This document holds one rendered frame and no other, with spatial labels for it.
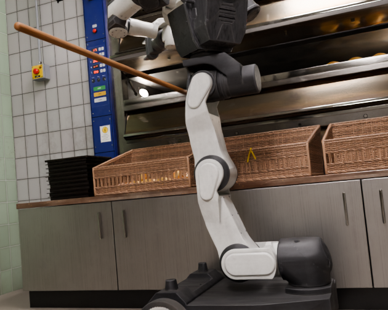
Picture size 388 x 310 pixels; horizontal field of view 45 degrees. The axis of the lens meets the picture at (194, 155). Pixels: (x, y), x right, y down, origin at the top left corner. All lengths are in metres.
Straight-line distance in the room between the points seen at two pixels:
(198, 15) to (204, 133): 0.45
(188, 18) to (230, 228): 0.81
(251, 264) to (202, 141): 0.50
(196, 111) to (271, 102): 0.96
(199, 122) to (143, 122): 1.19
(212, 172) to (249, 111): 1.02
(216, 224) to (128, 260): 0.73
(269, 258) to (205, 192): 0.33
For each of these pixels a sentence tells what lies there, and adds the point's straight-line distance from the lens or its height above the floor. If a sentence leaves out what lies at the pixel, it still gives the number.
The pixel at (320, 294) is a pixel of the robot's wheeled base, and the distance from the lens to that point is 1.74.
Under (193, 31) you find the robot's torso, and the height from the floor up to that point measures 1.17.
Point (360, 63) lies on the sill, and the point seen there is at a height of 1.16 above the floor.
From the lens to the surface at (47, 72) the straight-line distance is 3.40.
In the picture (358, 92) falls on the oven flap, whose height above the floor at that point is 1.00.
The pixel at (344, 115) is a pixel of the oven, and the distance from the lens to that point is 2.65.
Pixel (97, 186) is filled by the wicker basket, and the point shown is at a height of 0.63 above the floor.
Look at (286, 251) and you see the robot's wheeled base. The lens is 1.75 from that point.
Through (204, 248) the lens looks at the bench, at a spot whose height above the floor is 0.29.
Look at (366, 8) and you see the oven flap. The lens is 2.61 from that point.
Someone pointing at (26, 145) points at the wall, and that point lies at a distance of 3.49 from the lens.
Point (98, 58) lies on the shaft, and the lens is 2.15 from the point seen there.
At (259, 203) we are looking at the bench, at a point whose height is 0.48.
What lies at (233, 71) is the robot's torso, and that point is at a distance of 1.82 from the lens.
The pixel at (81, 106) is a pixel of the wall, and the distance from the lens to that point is 3.23.
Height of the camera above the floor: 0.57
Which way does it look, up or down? 4 degrees up
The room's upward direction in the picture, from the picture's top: 5 degrees counter-clockwise
